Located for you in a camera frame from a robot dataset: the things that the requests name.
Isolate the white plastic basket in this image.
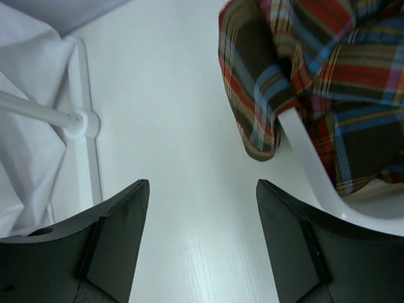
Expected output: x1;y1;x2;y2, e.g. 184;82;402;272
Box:
278;108;403;236

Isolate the red brown plaid shirt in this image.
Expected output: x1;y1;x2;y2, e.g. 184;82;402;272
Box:
218;1;403;196

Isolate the white shirt on pink hanger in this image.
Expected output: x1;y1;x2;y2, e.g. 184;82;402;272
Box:
1;17;74;237

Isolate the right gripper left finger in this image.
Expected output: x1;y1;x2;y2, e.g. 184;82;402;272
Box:
1;180;150;302

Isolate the metal clothes rack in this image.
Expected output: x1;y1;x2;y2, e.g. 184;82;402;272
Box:
1;37;102;210

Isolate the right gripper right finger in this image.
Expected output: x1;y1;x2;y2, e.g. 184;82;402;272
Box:
256;179;403;302

